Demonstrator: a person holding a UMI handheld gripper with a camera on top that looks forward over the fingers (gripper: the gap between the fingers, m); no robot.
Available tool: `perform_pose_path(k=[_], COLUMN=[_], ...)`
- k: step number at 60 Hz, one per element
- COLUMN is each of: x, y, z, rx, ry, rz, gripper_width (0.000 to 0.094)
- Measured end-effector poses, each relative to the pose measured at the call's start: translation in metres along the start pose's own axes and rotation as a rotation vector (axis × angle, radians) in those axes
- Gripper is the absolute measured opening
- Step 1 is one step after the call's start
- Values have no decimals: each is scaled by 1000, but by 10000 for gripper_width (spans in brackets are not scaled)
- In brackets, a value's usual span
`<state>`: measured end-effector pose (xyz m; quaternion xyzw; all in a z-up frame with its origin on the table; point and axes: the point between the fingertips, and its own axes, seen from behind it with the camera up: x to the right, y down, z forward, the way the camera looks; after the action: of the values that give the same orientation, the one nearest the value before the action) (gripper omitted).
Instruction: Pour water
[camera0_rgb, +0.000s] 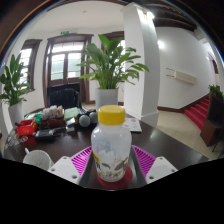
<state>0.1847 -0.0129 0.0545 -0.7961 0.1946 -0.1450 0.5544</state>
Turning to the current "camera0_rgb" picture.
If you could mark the red carpeted staircase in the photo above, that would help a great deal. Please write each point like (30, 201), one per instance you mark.
(198, 113)

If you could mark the white speckled mug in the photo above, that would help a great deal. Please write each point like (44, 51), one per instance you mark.
(38, 159)

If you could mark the round stickers group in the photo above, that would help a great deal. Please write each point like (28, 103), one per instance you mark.
(15, 140)

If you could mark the black flat device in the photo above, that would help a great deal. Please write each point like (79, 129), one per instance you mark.
(45, 134)

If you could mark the potted plant in white pot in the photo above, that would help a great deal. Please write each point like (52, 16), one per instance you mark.
(13, 83)
(110, 66)

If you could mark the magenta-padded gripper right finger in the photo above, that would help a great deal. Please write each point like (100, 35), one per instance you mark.
(160, 168)

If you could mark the dark wooden glazed double door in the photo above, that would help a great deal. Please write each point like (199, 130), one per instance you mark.
(65, 63)

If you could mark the flat round red coaster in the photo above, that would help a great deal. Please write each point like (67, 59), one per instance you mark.
(125, 181)

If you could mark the red box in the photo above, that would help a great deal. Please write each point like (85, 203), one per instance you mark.
(26, 127)

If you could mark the clear yellow-capped drink bottle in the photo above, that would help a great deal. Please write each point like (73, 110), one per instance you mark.
(111, 143)

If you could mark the wooden tray with jars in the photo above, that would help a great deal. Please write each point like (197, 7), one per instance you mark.
(51, 116)

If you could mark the green exit sign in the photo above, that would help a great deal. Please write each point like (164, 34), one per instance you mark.
(64, 32)

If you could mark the white wall-mounted unit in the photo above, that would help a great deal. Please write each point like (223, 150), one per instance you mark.
(183, 76)

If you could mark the dark wooden cabinet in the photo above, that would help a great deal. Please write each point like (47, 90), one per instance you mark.
(213, 123)

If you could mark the dark round headphones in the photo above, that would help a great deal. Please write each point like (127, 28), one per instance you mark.
(85, 120)

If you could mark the black office chair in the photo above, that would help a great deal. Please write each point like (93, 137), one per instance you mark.
(63, 96)

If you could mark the green notebook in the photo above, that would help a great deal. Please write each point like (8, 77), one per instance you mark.
(71, 113)

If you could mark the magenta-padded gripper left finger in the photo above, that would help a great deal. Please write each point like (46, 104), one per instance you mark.
(65, 168)

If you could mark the dark wooden framed window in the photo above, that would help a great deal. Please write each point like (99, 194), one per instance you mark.
(28, 56)
(113, 36)

